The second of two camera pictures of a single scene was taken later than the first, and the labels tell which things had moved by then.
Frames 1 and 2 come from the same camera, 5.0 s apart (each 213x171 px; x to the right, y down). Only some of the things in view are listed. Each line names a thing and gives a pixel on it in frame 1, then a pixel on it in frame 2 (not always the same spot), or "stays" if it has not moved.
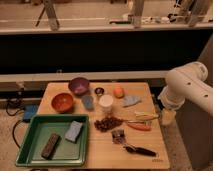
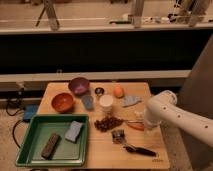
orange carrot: (139, 125) stays
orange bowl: (62, 102) stays
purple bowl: (79, 85) stays
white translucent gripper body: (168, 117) -> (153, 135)
